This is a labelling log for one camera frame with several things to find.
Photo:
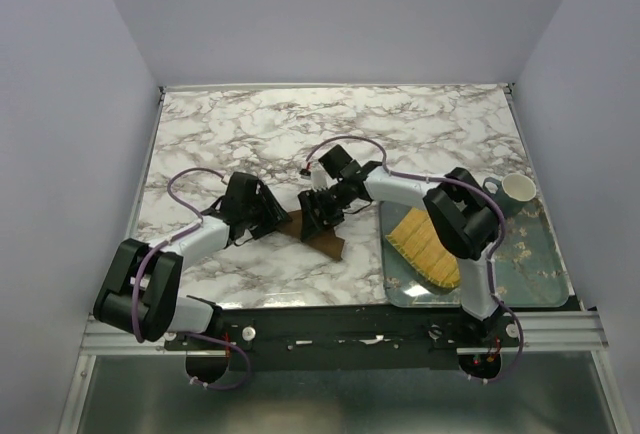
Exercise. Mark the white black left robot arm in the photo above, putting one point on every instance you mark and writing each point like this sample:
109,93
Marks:
140,292

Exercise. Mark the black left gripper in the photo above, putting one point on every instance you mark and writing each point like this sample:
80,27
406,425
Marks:
274,214

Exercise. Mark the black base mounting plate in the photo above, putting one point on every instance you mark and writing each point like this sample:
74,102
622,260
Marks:
345,358

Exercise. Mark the teal floral metal tray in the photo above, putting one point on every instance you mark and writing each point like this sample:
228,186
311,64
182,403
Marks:
529,270

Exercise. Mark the yellow bamboo mat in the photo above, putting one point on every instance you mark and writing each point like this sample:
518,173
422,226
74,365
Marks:
416,240

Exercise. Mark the teal mug white inside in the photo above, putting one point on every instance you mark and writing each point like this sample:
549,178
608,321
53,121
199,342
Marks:
510,193

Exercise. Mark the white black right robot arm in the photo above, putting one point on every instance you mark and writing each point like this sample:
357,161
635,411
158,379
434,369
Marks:
468,222

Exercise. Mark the brown cloth napkin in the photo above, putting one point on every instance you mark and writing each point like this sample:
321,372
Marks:
327,242

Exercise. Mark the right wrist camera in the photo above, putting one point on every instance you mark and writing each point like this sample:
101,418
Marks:
318,179

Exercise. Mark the aluminium frame rail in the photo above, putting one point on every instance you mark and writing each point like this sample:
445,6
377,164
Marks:
384,326

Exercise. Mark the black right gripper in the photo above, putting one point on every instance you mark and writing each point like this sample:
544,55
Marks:
310,200

